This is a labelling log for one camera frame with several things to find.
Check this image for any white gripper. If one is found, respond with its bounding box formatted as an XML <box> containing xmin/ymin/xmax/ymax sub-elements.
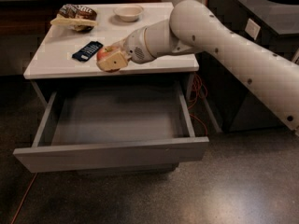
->
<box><xmin>96</xmin><ymin>20</ymin><xmax>198</xmax><ymax>72</ymax></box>

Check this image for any grey top drawer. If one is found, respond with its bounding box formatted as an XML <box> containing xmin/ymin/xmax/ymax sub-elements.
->
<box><xmin>13</xmin><ymin>81</ymin><xmax>208</xmax><ymax>173</ymax></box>

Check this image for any red apple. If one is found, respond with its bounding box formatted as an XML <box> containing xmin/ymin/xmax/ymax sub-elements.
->
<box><xmin>96</xmin><ymin>46</ymin><xmax>118</xmax><ymax>61</ymax></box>

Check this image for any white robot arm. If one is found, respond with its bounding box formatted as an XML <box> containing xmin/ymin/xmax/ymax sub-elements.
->
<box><xmin>97</xmin><ymin>0</ymin><xmax>299</xmax><ymax>131</ymax></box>

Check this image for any grey drawer cabinet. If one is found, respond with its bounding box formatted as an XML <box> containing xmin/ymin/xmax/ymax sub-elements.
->
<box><xmin>23</xmin><ymin>2</ymin><xmax>200</xmax><ymax>173</ymax></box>

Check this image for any dark blue snack bar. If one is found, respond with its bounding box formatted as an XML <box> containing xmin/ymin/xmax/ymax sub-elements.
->
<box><xmin>72</xmin><ymin>41</ymin><xmax>103</xmax><ymax>62</ymax></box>

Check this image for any white bowl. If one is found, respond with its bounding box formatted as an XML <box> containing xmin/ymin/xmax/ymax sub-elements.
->
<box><xmin>114</xmin><ymin>5</ymin><xmax>144</xmax><ymax>22</ymax></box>

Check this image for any brown chip bag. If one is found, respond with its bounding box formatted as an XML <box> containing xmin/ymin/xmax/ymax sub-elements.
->
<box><xmin>50</xmin><ymin>4</ymin><xmax>98</xmax><ymax>32</ymax></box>

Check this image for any black waste bin cabinet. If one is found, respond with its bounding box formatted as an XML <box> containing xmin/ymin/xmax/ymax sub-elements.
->
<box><xmin>196</xmin><ymin>0</ymin><xmax>299</xmax><ymax>133</ymax></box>

